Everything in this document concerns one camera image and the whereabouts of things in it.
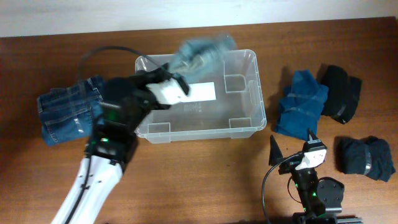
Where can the teal blue shirt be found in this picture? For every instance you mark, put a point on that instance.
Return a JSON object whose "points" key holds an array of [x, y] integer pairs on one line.
{"points": [[301, 107]]}

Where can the black folded garment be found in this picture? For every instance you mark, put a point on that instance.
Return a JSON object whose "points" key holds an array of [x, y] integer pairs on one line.
{"points": [[343, 94]]}

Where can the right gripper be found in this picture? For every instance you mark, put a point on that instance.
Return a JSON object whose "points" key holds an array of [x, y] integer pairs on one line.
{"points": [[274, 155]]}

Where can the dark blue jeans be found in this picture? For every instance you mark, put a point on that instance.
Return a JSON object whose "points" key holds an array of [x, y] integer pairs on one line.
{"points": [[68, 113]]}

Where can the light blue jeans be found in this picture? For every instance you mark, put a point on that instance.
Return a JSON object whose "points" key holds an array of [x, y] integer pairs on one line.
{"points": [[196, 58]]}

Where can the clear plastic storage bin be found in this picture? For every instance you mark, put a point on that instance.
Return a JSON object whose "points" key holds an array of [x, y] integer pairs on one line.
{"points": [[237, 112]]}

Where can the dark navy folded garment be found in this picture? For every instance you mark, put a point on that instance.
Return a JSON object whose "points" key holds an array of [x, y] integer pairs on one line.
{"points": [[370, 156]]}

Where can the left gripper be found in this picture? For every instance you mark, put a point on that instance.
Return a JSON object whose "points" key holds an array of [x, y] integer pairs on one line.
{"points": [[148, 76]]}

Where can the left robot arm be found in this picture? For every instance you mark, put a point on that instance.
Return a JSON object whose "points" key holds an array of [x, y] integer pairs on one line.
{"points": [[113, 141]]}

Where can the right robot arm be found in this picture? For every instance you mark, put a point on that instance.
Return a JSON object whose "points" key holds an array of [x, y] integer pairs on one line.
{"points": [[320, 198]]}

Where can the white label in bin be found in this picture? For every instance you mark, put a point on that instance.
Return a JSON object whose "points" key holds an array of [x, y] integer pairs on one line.
{"points": [[200, 92]]}

